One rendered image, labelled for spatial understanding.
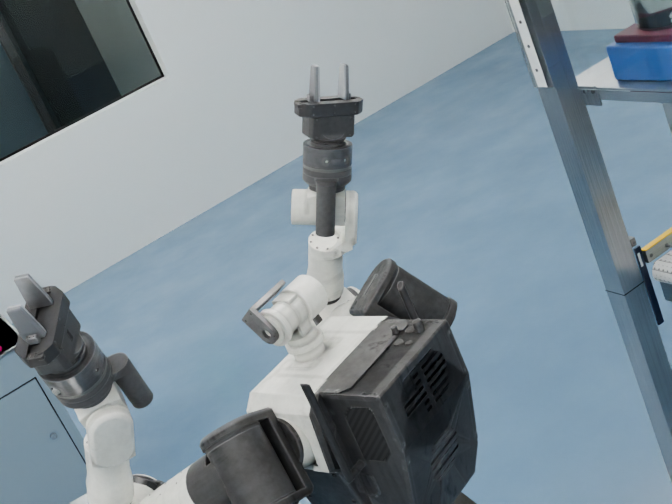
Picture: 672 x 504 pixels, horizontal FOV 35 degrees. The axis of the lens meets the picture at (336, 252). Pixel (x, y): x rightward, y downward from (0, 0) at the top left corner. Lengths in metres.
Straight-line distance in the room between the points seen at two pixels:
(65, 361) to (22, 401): 2.48
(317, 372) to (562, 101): 0.88
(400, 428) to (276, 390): 0.21
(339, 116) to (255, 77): 5.20
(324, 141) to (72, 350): 0.63
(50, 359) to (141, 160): 5.39
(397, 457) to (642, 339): 1.04
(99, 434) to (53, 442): 2.46
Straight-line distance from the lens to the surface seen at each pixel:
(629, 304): 2.47
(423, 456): 1.64
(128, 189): 6.82
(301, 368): 1.70
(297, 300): 1.68
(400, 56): 7.61
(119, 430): 1.60
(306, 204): 1.93
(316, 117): 1.88
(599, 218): 2.37
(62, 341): 1.48
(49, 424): 4.02
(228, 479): 1.59
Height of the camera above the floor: 1.98
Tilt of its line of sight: 21 degrees down
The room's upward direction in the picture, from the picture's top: 24 degrees counter-clockwise
